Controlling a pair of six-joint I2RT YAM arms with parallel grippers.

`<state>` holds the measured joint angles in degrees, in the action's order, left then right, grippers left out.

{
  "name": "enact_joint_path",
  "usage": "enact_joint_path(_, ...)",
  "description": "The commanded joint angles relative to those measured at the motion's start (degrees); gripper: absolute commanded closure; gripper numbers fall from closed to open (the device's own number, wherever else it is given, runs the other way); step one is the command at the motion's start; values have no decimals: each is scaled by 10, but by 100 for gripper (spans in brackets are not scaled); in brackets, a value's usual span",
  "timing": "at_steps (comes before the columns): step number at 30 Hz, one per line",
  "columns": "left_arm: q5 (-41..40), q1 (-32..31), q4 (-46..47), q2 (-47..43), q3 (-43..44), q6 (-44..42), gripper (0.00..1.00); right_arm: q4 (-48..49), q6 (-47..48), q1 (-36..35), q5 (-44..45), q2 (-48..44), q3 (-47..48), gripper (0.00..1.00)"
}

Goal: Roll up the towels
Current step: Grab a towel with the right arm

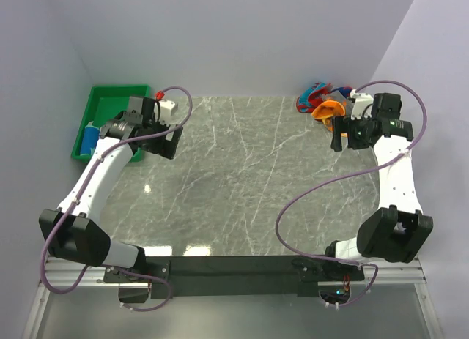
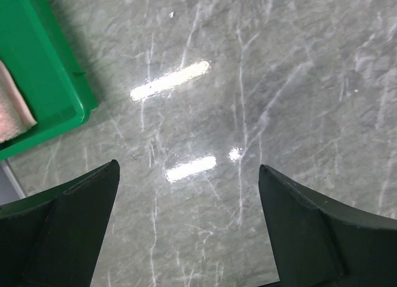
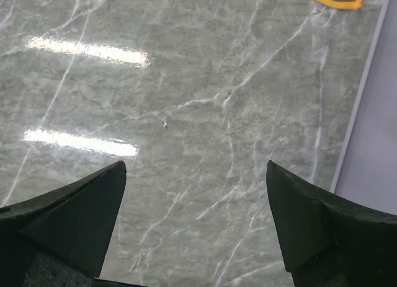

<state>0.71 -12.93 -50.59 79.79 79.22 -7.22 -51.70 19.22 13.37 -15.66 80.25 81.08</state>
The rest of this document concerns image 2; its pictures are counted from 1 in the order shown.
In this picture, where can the green plastic tray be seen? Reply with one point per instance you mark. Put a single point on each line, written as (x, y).
(43, 66)

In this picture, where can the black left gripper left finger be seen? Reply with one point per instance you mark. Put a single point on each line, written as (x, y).
(53, 238)

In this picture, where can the pink rolled towel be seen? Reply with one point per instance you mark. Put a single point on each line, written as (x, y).
(16, 117)

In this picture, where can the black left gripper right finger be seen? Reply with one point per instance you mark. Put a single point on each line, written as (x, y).
(319, 241)

